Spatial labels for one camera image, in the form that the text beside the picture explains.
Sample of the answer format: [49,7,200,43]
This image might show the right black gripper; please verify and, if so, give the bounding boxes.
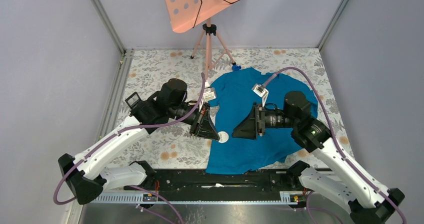
[232,101,298,139]

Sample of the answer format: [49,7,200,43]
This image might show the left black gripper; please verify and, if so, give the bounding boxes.
[169,101,221,141]

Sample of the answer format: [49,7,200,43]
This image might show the round white pin badge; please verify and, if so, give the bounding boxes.
[218,131,230,143]

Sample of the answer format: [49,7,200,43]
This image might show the blue t-shirt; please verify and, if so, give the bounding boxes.
[206,68,318,174]

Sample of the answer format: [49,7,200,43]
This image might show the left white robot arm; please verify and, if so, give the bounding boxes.
[53,78,220,205]

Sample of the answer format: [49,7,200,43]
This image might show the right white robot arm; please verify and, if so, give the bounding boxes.
[232,91,405,223]

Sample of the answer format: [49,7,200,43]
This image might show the small blue brooch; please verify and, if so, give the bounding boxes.
[231,65,242,71]

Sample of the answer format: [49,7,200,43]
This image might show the floral patterned table mat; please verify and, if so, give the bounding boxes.
[111,48,352,169]

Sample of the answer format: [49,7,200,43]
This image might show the pink music stand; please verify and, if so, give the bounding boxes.
[164,0,241,78]

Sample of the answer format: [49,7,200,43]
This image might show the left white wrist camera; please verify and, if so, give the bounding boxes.
[199,81,217,108]

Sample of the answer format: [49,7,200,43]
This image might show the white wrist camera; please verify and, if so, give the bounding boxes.
[199,81,217,108]
[252,84,269,107]

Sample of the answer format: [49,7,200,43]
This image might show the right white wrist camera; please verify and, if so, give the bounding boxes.
[252,84,269,107]

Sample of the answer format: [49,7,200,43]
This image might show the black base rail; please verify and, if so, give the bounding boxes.
[124,168,321,203]

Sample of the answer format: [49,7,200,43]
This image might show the black square frame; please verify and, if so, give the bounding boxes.
[125,92,141,109]

